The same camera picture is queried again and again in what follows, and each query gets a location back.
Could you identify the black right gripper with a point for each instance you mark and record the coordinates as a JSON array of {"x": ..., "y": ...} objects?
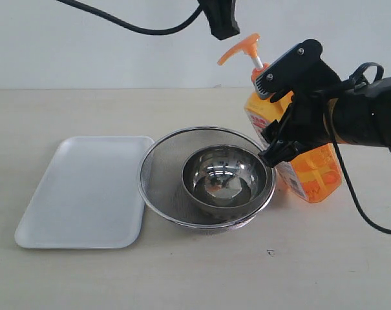
[{"x": 299, "y": 70}]

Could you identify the orange pump soap bottle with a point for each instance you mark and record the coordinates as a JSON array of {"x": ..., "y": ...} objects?
[{"x": 312, "y": 176}]

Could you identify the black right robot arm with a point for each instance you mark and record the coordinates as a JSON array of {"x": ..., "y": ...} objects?
[{"x": 323, "y": 108}]

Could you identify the small stainless steel bowl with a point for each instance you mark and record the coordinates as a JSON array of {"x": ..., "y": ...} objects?
[{"x": 224, "y": 178}]

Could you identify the steel mesh colander bowl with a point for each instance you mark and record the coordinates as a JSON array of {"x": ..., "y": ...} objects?
[{"x": 160, "y": 180}]

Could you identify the white rectangular plastic tray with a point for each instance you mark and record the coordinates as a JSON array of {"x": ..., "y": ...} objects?
[{"x": 88, "y": 197}]

